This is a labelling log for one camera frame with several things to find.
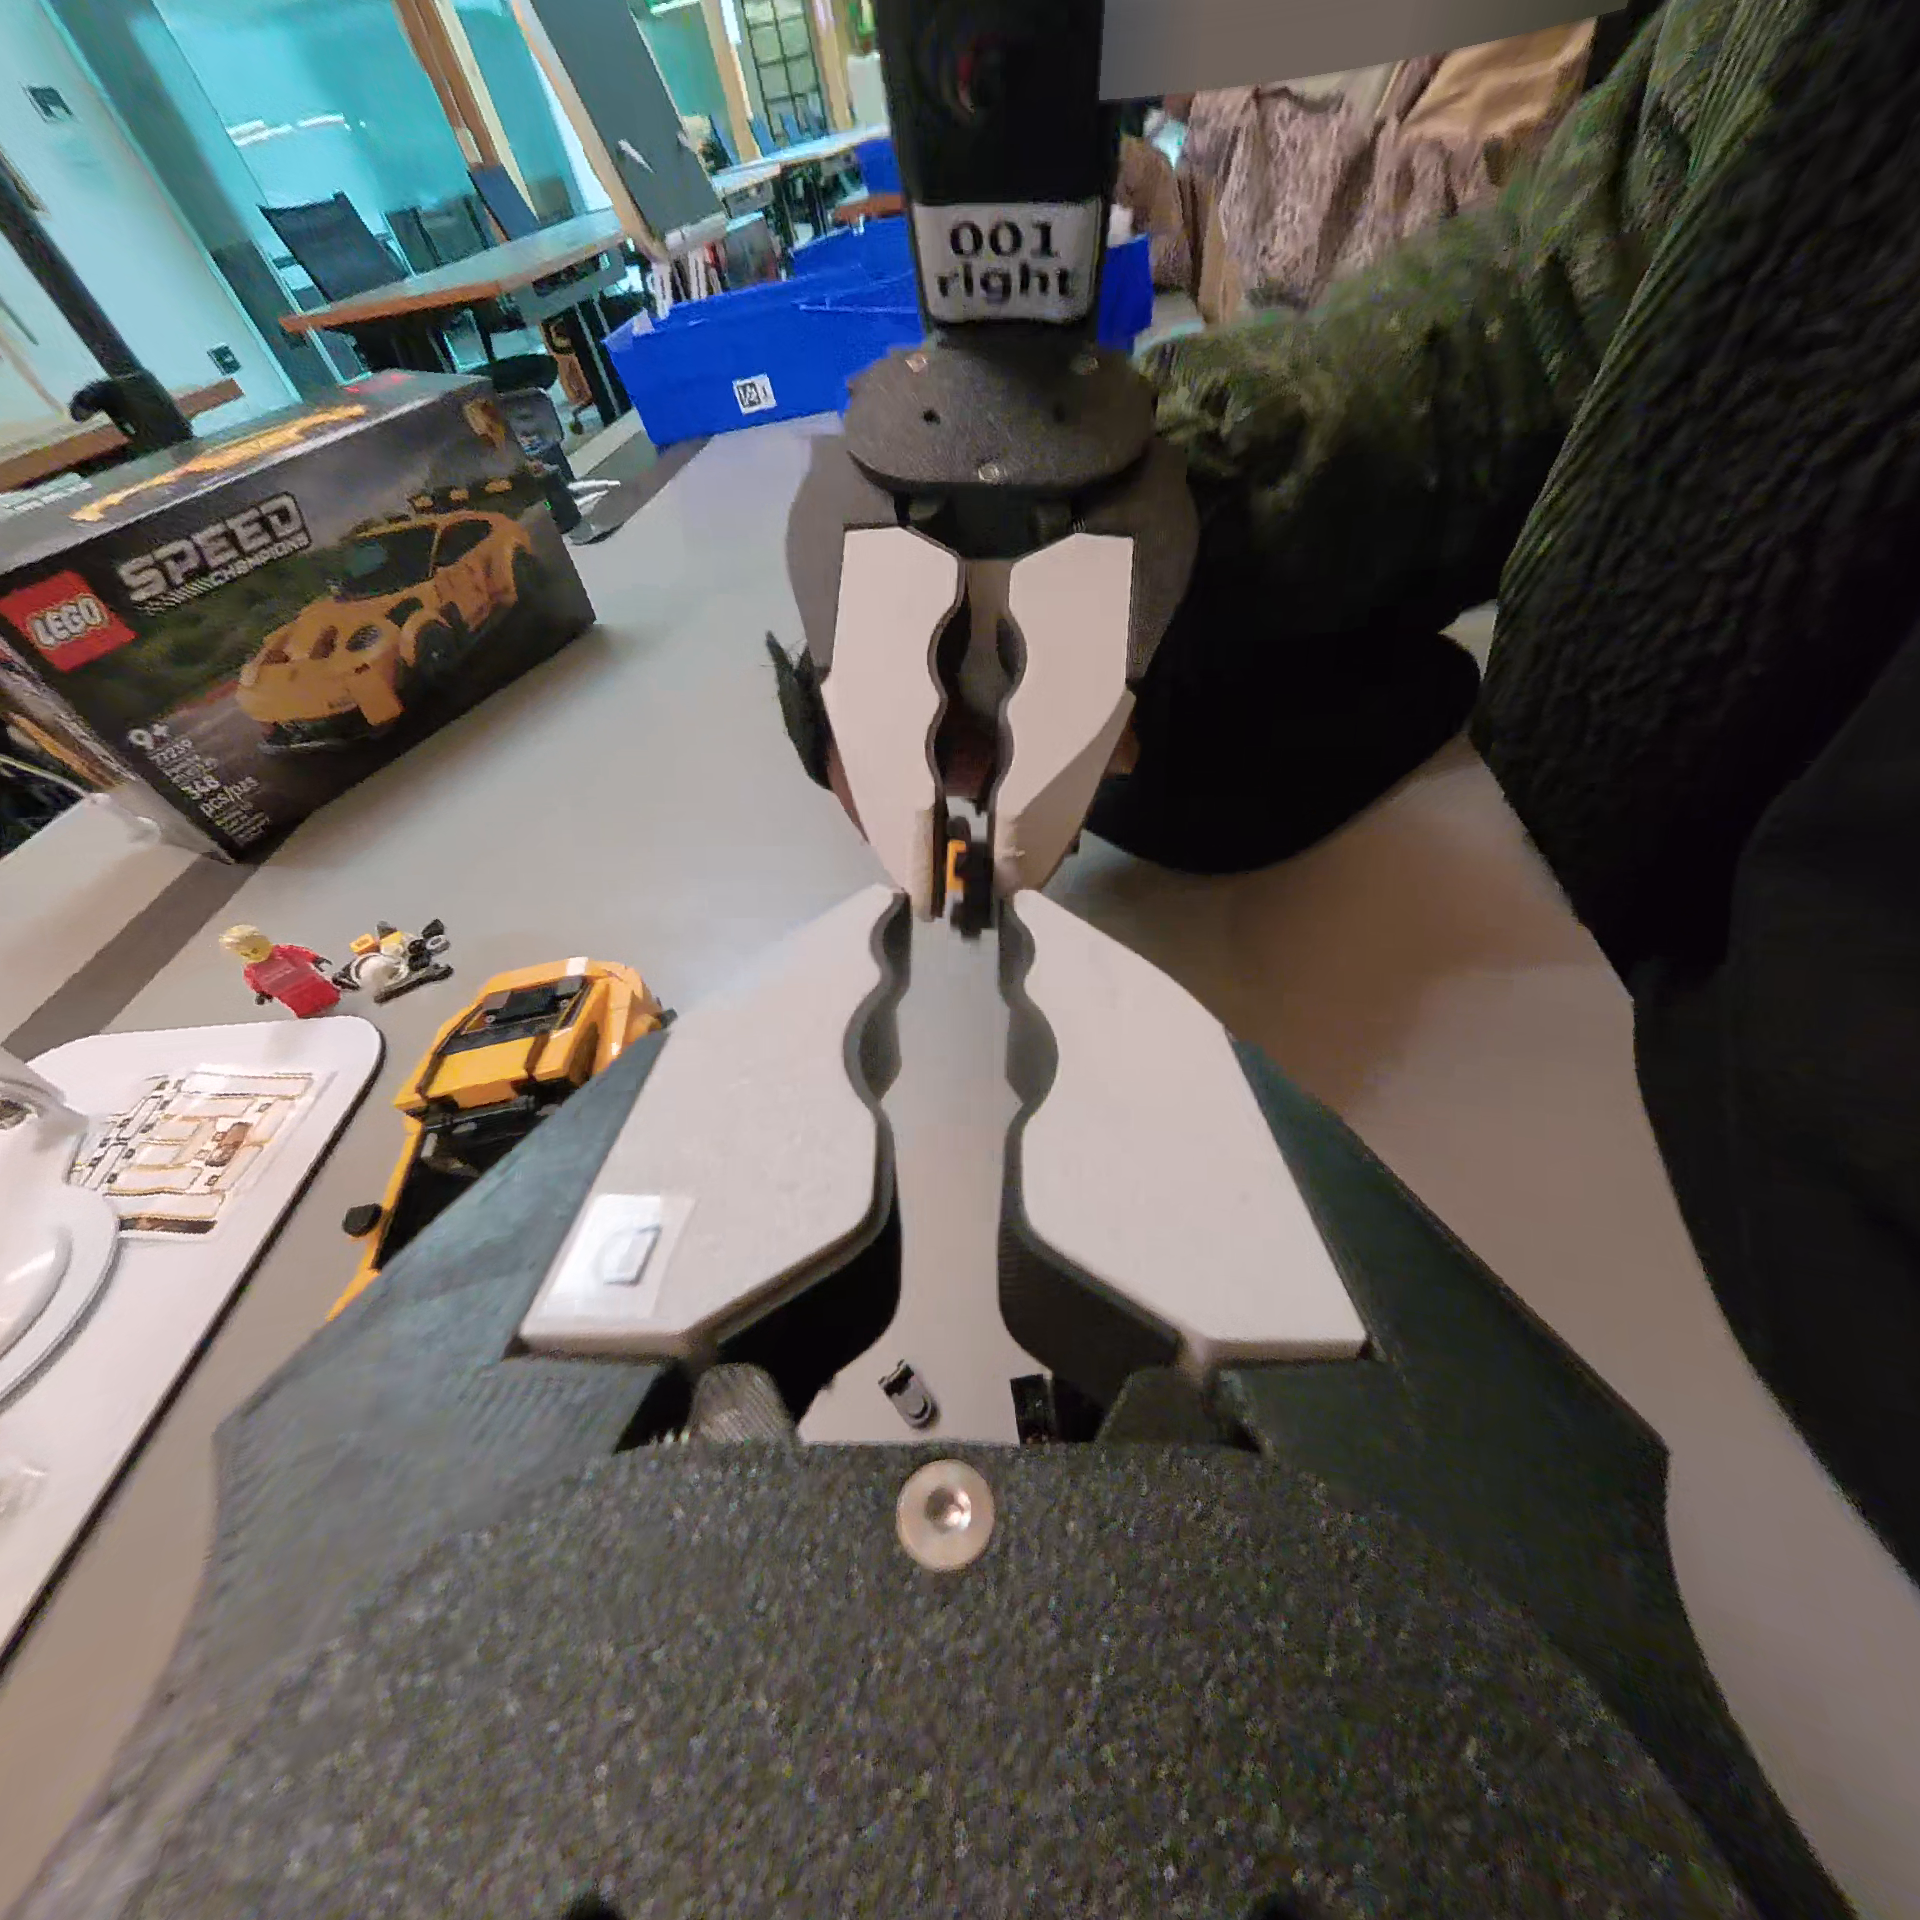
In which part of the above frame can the black lego box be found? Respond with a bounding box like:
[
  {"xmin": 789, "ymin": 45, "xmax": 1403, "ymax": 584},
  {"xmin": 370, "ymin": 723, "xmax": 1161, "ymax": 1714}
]
[{"xmin": 0, "ymin": 367, "xmax": 598, "ymax": 867}]

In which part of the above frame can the sticker sheet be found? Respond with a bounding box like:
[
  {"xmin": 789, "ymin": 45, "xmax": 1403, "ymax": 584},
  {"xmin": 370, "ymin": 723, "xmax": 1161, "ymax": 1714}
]
[{"xmin": 66, "ymin": 1062, "xmax": 334, "ymax": 1241}]

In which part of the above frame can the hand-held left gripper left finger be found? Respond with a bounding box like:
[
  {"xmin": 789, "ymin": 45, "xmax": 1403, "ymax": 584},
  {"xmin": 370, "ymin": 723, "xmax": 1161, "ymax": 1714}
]
[{"xmin": 512, "ymin": 883, "xmax": 913, "ymax": 1417}]

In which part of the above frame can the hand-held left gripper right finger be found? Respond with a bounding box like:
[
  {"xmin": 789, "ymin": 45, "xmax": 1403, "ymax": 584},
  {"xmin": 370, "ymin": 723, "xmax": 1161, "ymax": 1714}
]
[{"xmin": 997, "ymin": 890, "xmax": 1372, "ymax": 1429}]

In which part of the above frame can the person's right forearm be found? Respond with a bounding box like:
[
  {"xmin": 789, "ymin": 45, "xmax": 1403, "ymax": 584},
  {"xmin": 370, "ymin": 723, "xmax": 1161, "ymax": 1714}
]
[{"xmin": 1082, "ymin": 209, "xmax": 1669, "ymax": 873}]

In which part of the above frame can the person's torso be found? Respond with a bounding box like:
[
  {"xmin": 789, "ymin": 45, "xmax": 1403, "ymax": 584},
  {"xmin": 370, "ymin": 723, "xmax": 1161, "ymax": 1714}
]
[{"xmin": 1464, "ymin": 0, "xmax": 1920, "ymax": 1594}]

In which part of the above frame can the black metal pole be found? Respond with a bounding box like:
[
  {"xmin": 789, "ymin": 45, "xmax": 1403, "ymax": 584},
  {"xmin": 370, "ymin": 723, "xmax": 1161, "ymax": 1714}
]
[{"xmin": 0, "ymin": 159, "xmax": 198, "ymax": 452}]

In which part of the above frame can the white book stand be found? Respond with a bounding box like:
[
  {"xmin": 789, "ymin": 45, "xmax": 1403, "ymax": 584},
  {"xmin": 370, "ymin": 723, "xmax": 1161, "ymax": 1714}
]
[{"xmin": 0, "ymin": 1010, "xmax": 387, "ymax": 1654}]

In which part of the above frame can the pile of mixed lego pieces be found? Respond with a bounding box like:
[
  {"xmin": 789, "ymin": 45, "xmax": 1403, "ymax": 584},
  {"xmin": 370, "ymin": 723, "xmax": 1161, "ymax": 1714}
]
[{"xmin": 334, "ymin": 921, "xmax": 457, "ymax": 1005}]

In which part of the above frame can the grey desk brown edge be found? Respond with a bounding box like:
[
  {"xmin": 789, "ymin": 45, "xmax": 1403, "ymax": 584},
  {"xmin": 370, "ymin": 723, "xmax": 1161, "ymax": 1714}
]
[{"xmin": 277, "ymin": 207, "xmax": 645, "ymax": 379}]

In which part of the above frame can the yellow lego car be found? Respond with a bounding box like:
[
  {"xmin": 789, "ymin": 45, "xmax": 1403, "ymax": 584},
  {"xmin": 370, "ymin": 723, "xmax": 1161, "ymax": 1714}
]
[{"xmin": 327, "ymin": 957, "xmax": 671, "ymax": 1325}]

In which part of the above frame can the black lego plate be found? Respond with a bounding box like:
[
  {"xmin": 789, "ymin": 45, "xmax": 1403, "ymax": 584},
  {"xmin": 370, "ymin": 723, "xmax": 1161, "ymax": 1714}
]
[{"xmin": 924, "ymin": 811, "xmax": 1004, "ymax": 940}]

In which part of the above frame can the brown patterned cloth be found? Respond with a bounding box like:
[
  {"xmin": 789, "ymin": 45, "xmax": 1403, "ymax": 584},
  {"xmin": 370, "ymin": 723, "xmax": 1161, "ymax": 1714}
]
[{"xmin": 1117, "ymin": 14, "xmax": 1593, "ymax": 328}]

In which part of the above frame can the blue plastic bin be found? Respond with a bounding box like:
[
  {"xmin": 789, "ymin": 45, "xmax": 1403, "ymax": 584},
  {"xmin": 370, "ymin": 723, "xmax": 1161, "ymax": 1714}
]
[{"xmin": 789, "ymin": 219, "xmax": 1160, "ymax": 357}]

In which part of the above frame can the red lego minifigure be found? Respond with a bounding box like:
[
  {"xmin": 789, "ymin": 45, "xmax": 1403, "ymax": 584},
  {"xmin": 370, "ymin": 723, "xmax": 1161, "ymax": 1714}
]
[{"xmin": 222, "ymin": 924, "xmax": 343, "ymax": 1021}]

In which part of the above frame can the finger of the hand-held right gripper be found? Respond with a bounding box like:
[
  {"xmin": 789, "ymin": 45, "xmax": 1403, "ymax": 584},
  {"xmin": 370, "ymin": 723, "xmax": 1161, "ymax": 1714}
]
[
  {"xmin": 822, "ymin": 527, "xmax": 966, "ymax": 921},
  {"xmin": 986, "ymin": 534, "xmax": 1137, "ymax": 899}
]

